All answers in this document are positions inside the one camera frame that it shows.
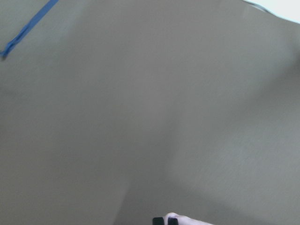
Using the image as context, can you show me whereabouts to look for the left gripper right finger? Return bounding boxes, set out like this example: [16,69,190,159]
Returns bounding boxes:
[168,218,178,225]

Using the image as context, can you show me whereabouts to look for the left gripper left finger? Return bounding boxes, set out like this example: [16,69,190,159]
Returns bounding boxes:
[152,217,164,225]

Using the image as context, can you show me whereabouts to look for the pink snoopy t-shirt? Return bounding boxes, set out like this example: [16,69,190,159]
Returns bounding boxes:
[163,212,212,225]

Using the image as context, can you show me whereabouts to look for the blue tape grid lines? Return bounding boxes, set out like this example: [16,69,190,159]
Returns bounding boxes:
[0,0,59,59]

